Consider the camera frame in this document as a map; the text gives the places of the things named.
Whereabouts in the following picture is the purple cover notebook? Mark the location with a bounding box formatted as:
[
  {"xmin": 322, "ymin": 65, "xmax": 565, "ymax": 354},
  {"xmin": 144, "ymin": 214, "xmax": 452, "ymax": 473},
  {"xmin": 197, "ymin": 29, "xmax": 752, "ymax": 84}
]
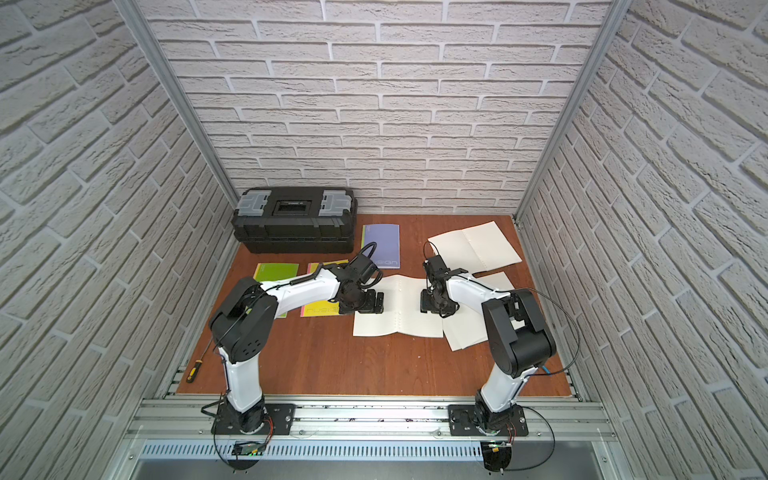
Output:
[
  {"xmin": 353, "ymin": 275, "xmax": 443, "ymax": 338},
  {"xmin": 361, "ymin": 224, "xmax": 401, "ymax": 270}
]

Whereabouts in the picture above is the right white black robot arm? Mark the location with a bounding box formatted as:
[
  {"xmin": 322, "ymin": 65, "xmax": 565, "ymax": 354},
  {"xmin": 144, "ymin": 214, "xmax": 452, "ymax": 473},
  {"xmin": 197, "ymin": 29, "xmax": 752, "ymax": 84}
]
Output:
[{"xmin": 420, "ymin": 270, "xmax": 557, "ymax": 431}]

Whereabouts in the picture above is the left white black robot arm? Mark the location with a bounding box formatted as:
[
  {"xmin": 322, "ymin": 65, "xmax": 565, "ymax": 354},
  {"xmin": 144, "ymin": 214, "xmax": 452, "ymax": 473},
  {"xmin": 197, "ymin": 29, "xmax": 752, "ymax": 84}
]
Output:
[{"xmin": 209, "ymin": 254, "xmax": 384, "ymax": 434}]

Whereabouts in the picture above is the black plastic toolbox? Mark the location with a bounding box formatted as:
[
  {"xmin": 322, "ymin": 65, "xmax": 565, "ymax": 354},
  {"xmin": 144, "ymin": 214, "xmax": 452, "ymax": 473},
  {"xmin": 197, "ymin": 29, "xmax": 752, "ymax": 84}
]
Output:
[{"xmin": 231, "ymin": 187, "xmax": 357, "ymax": 254}]

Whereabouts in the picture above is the yellow black screwdriver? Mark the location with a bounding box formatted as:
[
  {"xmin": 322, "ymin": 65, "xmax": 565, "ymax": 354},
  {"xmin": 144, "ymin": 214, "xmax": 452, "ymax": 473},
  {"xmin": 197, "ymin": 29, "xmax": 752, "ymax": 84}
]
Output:
[{"xmin": 186, "ymin": 338, "xmax": 213, "ymax": 384}]

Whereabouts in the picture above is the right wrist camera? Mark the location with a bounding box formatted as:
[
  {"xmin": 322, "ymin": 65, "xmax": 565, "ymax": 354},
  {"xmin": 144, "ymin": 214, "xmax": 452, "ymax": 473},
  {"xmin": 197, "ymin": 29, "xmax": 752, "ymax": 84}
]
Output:
[{"xmin": 424, "ymin": 255, "xmax": 466, "ymax": 284}]

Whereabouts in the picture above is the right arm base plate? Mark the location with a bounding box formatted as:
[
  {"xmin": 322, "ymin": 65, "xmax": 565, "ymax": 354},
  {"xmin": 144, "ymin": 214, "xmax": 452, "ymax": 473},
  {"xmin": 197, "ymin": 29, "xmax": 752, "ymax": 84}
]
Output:
[{"xmin": 448, "ymin": 403, "xmax": 529, "ymax": 437}]

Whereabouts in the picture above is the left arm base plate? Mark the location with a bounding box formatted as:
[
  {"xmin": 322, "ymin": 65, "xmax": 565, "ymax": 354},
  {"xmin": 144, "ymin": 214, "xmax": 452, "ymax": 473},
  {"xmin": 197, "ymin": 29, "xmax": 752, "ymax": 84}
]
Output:
[{"xmin": 211, "ymin": 401, "xmax": 296, "ymax": 435}]

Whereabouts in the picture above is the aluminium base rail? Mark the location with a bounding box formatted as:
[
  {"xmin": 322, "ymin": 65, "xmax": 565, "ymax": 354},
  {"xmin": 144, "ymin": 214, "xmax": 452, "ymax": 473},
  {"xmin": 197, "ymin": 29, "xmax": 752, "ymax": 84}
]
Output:
[{"xmin": 119, "ymin": 395, "xmax": 618, "ymax": 464}]

